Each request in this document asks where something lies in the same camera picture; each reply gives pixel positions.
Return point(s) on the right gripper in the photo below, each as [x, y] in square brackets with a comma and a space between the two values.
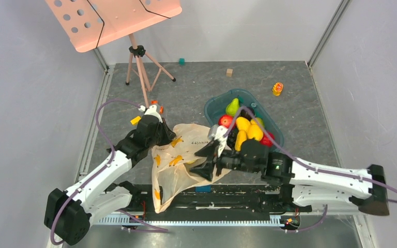
[217, 161]

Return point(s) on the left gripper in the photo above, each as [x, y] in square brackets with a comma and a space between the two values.
[169, 135]

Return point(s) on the beige plastic bag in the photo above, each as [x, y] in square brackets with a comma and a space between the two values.
[171, 163]

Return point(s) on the green pear fake fruit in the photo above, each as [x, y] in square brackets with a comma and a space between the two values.
[233, 107]

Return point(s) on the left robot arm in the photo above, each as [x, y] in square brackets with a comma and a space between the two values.
[70, 213]

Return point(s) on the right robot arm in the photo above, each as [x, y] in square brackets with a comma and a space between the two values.
[300, 182]

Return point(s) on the black grapes fake bunch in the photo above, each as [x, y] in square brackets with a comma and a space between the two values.
[231, 138]

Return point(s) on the dark mangosteen fake fruit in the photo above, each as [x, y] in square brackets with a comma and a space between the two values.
[247, 113]

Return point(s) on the red apple fake fruit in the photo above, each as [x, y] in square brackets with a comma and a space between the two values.
[267, 139]

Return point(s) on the blue flat block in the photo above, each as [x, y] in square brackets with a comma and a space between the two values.
[203, 189]

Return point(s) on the orange curved toy piece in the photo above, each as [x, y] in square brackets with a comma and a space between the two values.
[160, 108]

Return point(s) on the small yellow block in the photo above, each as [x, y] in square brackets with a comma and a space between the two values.
[135, 120]

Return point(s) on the teal plastic tub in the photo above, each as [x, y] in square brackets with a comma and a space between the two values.
[215, 108]

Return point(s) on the yellow green mango fruit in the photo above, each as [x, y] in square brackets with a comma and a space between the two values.
[257, 121]

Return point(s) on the small teal cube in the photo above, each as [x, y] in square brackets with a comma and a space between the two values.
[181, 61]

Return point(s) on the small wooden cube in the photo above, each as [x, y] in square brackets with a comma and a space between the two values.
[229, 72]

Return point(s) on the yellow red toy piece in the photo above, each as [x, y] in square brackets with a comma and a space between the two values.
[277, 89]

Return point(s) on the pink music stand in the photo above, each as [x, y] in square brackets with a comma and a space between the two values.
[90, 24]

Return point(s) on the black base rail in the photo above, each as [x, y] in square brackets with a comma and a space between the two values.
[225, 205]

